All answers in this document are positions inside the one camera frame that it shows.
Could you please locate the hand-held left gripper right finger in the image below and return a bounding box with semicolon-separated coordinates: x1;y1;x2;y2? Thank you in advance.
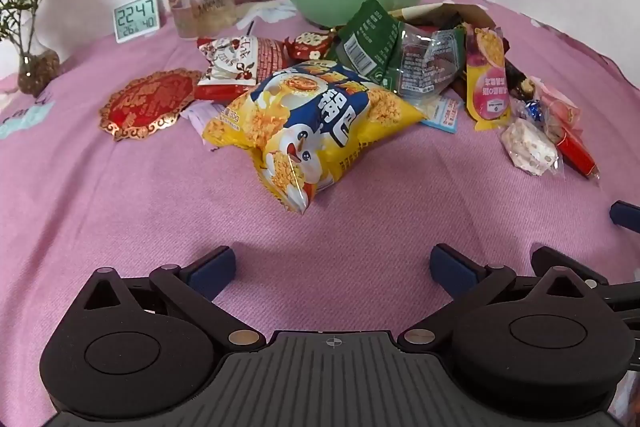
397;243;601;350

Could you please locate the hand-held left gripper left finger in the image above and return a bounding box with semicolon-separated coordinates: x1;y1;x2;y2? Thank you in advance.
70;246;267;350

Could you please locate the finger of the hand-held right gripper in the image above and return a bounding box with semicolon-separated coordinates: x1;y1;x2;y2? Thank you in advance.
610;201;640;233
532;246;640;313

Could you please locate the bright red stick packet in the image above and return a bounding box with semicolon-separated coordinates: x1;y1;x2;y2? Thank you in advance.
554;127;601;182

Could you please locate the light blue pouch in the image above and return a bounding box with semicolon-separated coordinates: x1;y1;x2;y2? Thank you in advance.
419;93;462;135

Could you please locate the clear plastic snack packet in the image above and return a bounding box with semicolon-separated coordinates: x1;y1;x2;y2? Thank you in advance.
397;24;468;100

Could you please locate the dark green snack packet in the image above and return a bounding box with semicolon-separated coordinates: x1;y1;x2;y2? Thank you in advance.
325;0;407;88

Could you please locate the pink printed tablecloth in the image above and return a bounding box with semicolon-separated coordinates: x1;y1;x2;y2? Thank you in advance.
0;0;640;427

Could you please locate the white nougat candy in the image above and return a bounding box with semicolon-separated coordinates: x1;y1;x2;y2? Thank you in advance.
500;118;566;178

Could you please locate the blue foil chocolate ball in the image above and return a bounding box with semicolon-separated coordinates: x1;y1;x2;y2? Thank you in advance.
520;99;546;125

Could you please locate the lavender packet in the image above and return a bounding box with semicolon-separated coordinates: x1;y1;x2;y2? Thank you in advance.
181;102;226;152

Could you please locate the large yellow snack bag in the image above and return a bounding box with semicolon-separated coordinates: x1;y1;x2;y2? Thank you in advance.
201;61;425;214

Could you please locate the ornate red gold packet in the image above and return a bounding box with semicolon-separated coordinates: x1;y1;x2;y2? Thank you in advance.
98;69;203;141

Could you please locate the yellow and pink pouch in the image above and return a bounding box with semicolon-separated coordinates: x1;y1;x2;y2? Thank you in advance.
465;26;514;132

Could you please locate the red and white snack packet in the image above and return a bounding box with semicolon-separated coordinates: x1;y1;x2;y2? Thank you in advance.
194;34;291;102

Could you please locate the small red flower-print packet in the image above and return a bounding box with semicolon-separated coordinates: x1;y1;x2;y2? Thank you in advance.
284;29;335;62

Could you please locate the white cloth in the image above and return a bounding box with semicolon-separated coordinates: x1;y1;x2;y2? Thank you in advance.
235;0;301;28

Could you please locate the white digital clock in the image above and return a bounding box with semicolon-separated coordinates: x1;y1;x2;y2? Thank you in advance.
113;0;163;44

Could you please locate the leafy plant in glass vase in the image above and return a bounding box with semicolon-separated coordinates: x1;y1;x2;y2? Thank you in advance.
0;0;110;98

